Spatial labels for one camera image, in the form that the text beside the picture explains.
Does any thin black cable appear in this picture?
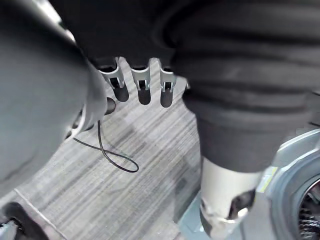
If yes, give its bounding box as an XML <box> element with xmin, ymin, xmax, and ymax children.
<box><xmin>72</xmin><ymin>119</ymin><xmax>140</xmax><ymax>174</ymax></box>

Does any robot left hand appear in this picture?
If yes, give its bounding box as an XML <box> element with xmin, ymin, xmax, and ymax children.
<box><xmin>49</xmin><ymin>0</ymin><xmax>320</xmax><ymax>239</ymax></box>

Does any grey washing machine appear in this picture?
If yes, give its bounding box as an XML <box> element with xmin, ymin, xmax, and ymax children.
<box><xmin>174</xmin><ymin>128</ymin><xmax>320</xmax><ymax>240</ymax></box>

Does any robot dark left foot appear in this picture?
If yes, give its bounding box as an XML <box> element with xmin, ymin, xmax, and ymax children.
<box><xmin>0</xmin><ymin>201</ymin><xmax>52</xmax><ymax>240</ymax></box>

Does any robot silver left leg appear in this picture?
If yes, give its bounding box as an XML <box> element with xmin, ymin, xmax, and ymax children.
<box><xmin>0</xmin><ymin>0</ymin><xmax>117</xmax><ymax>194</ymax></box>

